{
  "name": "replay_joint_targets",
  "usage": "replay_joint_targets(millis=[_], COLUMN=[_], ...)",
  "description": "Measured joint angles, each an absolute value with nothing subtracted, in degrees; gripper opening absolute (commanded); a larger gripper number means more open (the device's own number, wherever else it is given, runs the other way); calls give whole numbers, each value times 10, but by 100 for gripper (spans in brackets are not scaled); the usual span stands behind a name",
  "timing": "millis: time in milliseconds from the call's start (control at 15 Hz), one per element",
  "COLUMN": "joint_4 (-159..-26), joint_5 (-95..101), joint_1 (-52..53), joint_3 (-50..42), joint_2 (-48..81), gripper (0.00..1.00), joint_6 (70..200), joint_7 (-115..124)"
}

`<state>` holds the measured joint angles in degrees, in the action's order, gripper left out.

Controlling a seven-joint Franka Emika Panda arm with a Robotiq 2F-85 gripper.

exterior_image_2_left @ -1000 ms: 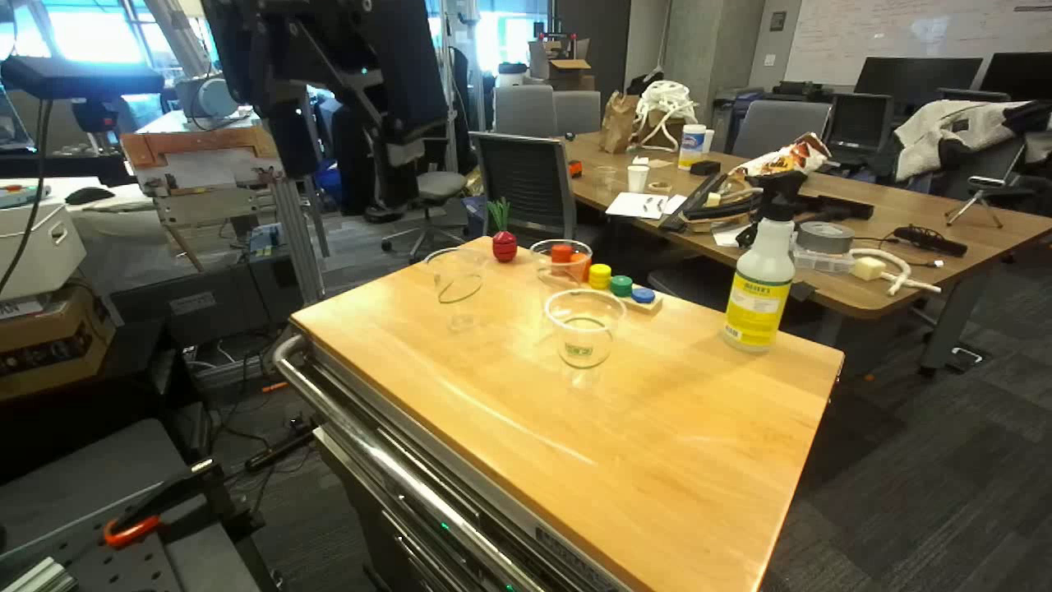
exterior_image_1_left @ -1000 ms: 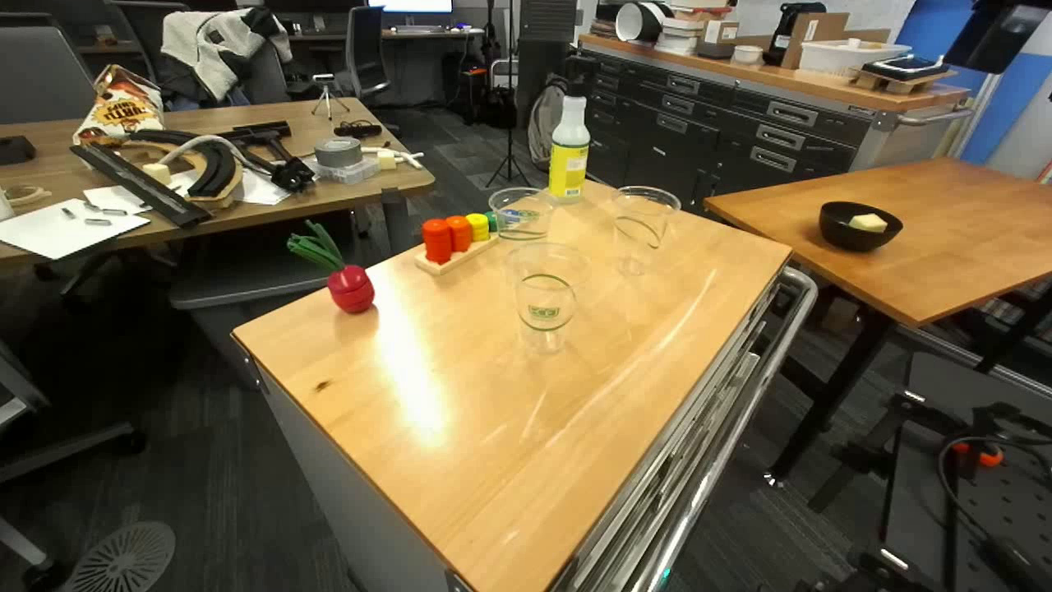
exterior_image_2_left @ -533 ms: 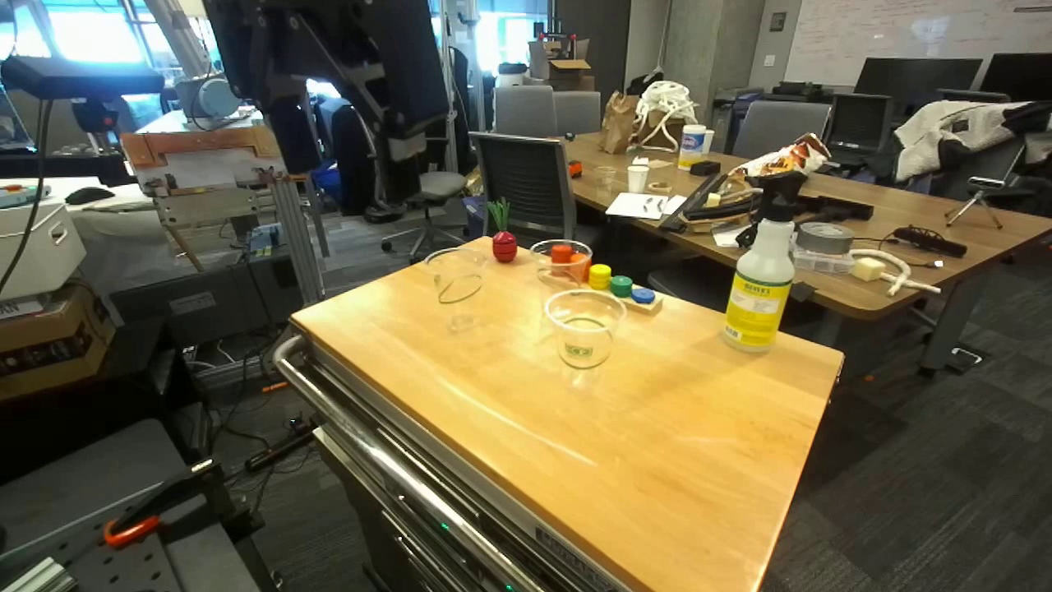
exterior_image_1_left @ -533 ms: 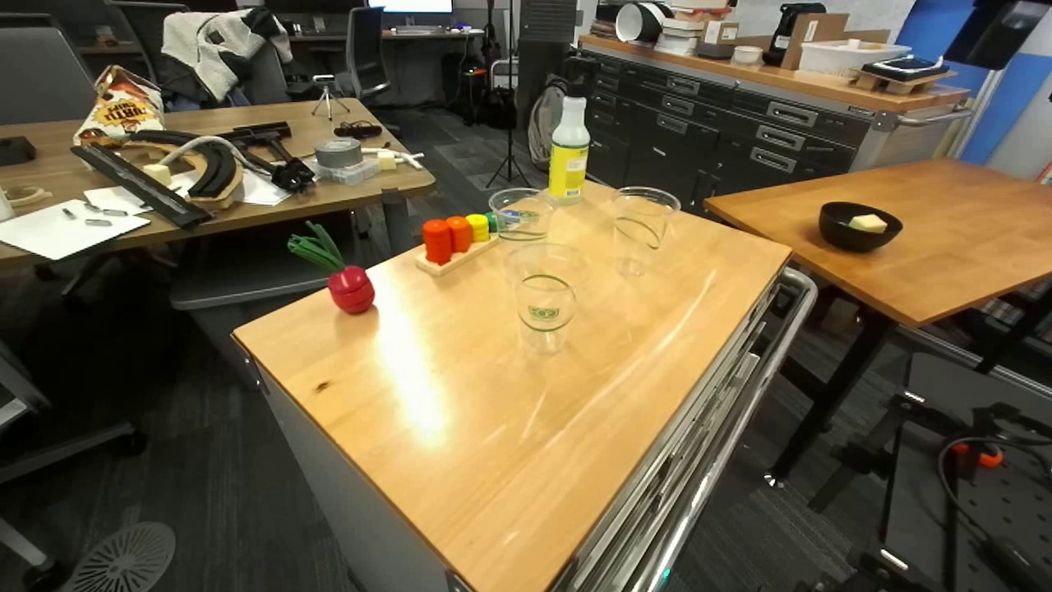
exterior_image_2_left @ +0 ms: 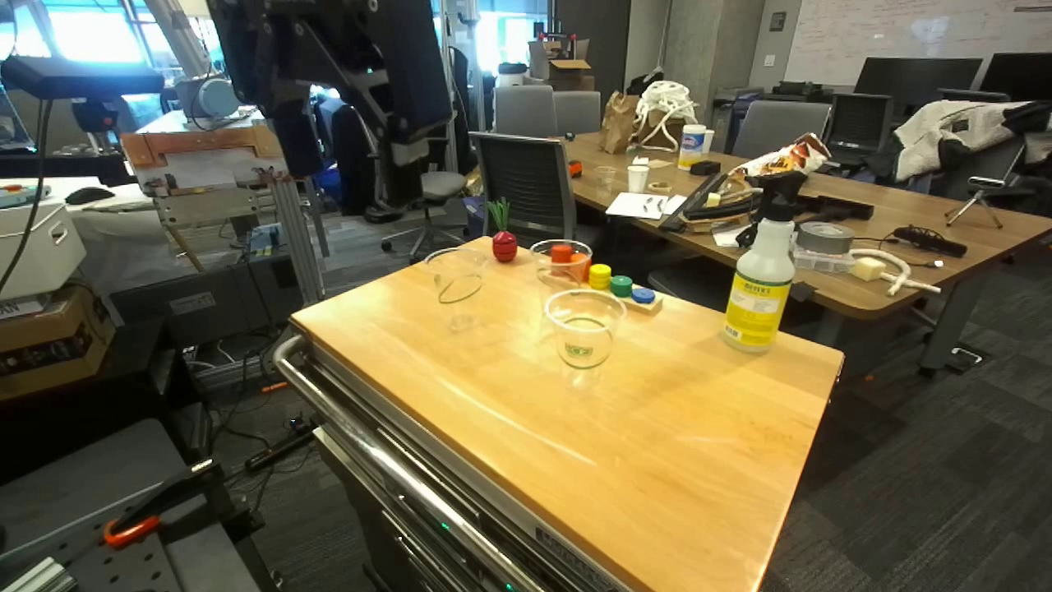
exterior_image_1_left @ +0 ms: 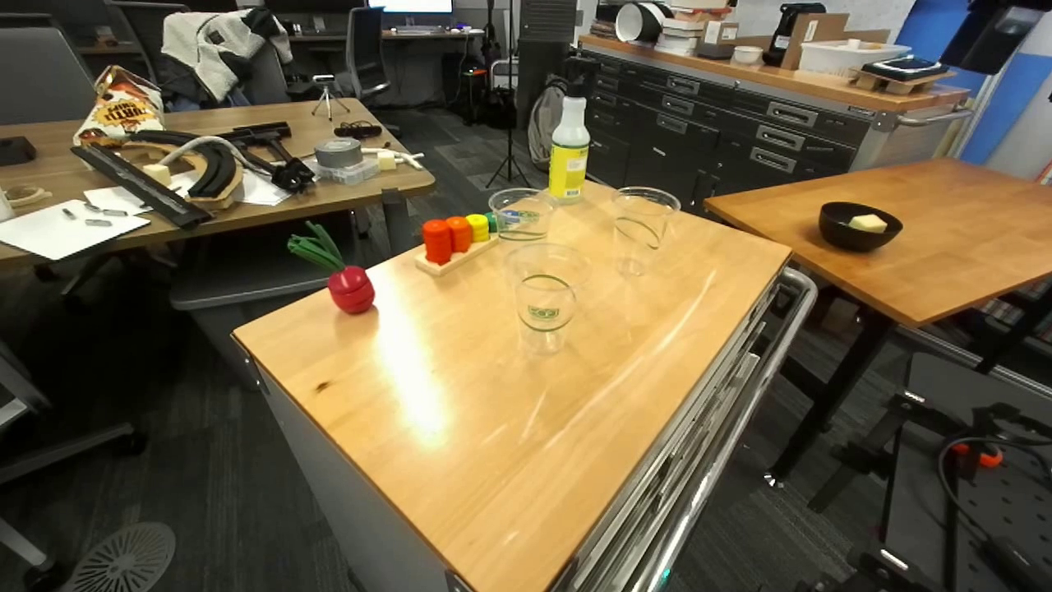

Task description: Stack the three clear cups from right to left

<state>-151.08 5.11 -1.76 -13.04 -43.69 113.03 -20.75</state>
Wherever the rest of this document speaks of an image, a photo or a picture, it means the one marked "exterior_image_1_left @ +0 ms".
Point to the clear plastic cup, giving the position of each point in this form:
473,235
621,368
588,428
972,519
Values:
543,322
493,225
673,225

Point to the wooden peg toy base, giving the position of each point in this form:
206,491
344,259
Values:
464,259

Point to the green toy peg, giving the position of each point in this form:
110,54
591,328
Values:
491,220

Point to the yellow toy peg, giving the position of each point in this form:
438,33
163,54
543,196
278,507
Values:
476,227

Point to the orange toy peg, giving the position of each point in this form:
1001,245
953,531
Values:
462,235

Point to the red toy peg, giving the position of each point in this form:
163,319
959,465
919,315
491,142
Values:
436,240

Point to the spray bottle with yellow label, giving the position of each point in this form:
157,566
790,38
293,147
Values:
567,166

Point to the white desk fan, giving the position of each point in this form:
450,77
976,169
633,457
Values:
543,127

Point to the red toy radish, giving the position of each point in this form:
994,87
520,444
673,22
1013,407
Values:
354,290

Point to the black tripod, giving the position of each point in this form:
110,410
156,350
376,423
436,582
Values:
511,101

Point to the grey tape roll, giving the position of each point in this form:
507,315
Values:
338,159

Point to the black remote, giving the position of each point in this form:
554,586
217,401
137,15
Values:
360,129

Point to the black drawer cabinet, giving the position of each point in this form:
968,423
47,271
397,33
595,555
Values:
702,133

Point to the grey tool cart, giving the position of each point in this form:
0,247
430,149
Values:
363,515

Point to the wooden office desk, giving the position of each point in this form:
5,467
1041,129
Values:
306,121

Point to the black office chair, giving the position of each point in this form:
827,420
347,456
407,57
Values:
365,49

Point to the black power tool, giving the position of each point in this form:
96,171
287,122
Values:
268,154

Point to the black bowl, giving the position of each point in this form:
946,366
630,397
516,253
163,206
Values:
837,227

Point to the yellow sponge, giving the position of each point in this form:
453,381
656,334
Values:
869,225

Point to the white tray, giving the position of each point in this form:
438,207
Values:
840,57

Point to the white and black jacket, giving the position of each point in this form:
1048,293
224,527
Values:
207,49

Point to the long black bar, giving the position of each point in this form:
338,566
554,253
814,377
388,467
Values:
137,185

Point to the black kitchen scale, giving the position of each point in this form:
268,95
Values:
900,71

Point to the wooden side table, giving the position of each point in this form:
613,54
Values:
965,230

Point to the colourful snack bag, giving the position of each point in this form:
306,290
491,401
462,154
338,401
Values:
120,106

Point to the black robot stand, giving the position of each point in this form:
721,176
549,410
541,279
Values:
931,527

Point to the white papers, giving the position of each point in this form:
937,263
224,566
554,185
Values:
61,227

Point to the orange clamp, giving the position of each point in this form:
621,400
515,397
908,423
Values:
973,456

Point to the grey floor fan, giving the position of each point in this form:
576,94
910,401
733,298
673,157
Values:
120,560

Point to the blue partition panel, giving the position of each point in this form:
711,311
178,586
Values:
1008,101

